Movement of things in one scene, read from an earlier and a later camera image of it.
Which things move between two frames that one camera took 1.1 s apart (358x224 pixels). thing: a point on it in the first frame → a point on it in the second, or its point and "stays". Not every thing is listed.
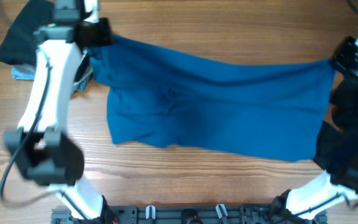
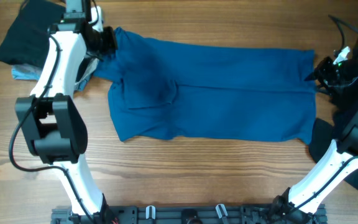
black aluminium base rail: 189,214 stays
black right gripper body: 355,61 → 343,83
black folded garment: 20,43 stays
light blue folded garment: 23,72 stays
